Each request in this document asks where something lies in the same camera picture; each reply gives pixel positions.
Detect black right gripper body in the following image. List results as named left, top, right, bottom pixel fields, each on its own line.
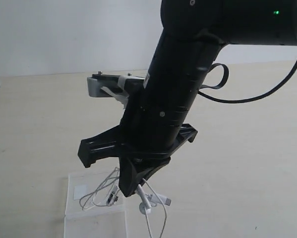
left=78, top=88, right=197, bottom=168

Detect white wired earphones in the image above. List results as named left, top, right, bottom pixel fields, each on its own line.
left=79, top=166, right=172, bottom=238

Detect clear plastic storage box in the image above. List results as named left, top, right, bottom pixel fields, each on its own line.
left=63, top=167, right=127, bottom=238

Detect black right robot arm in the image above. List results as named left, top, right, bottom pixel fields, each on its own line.
left=78, top=0, right=297, bottom=197

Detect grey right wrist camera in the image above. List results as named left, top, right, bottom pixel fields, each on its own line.
left=87, top=72, right=145, bottom=109

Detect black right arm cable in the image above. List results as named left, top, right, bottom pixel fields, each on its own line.
left=197, top=46, right=297, bottom=104

